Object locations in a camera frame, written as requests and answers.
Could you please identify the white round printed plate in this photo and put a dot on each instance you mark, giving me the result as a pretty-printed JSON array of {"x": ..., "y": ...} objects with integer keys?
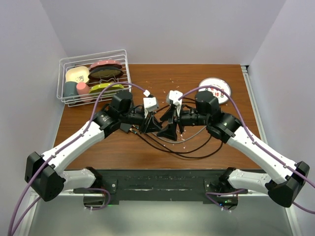
[{"x": 219, "y": 83}]

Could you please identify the white wire dish rack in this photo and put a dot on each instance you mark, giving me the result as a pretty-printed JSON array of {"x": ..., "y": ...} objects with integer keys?
[{"x": 86, "y": 60}]

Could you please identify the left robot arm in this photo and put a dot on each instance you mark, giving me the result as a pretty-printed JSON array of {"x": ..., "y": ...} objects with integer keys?
[{"x": 46, "y": 173}]

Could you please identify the aluminium frame rail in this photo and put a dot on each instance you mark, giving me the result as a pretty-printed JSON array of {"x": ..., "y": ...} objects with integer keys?
[{"x": 282, "y": 179}]

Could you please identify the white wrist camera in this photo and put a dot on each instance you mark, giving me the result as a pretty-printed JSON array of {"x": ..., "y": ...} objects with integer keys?
[
  {"x": 150, "y": 104},
  {"x": 173, "y": 97}
]

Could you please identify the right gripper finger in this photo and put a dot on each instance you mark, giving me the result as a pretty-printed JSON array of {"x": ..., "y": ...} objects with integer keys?
[
  {"x": 169, "y": 131},
  {"x": 168, "y": 114}
]

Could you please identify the red dotted plate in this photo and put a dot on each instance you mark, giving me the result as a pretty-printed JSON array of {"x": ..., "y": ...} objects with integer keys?
[{"x": 105, "y": 63}]

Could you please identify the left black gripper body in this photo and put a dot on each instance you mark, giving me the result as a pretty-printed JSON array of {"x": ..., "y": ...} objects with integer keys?
[{"x": 144, "y": 124}]

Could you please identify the pink cup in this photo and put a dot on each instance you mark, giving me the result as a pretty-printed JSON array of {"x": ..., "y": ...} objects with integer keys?
[{"x": 83, "y": 91}]

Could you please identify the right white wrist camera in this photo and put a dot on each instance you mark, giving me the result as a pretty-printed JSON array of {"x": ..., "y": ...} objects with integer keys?
[{"x": 173, "y": 97}]

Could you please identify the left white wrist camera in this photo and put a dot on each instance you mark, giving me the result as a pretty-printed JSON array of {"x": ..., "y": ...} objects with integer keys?
[{"x": 150, "y": 104}]

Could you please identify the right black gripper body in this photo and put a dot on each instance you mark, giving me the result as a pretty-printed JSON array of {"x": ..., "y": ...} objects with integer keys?
[{"x": 176, "y": 119}]

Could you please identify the yellow green dotted plate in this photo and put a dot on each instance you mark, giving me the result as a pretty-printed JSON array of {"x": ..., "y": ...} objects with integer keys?
[{"x": 105, "y": 88}]

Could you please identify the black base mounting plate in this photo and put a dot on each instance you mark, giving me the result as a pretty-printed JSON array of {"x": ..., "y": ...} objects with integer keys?
[{"x": 162, "y": 185}]

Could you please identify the dark grey cup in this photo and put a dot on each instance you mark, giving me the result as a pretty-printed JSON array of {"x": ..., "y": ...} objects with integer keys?
[{"x": 70, "y": 89}]

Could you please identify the black network switch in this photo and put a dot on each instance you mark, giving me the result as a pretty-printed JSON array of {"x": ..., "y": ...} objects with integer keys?
[{"x": 135, "y": 129}]

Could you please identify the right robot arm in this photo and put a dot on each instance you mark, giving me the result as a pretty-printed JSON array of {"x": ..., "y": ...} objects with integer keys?
[{"x": 283, "y": 178}]

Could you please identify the beige square plate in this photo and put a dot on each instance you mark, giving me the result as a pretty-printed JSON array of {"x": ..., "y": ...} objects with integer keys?
[{"x": 77, "y": 74}]

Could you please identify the dark brown round plate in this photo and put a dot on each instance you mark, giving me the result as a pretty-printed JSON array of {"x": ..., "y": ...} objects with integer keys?
[{"x": 103, "y": 73}]

